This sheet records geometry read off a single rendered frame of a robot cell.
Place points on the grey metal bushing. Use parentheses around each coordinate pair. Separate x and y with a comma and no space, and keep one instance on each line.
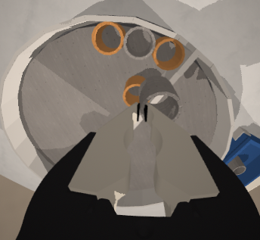
(159,85)
(139,55)
(237,166)

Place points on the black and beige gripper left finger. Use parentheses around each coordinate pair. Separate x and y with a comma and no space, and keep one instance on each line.
(97,167)

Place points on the blue crate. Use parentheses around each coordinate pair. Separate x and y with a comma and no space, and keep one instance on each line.
(249,146)

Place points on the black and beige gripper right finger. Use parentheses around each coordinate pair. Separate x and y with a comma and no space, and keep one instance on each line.
(186,169)

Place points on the bronze bushing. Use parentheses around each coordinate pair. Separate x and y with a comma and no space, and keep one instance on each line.
(128,98)
(177,58)
(97,41)

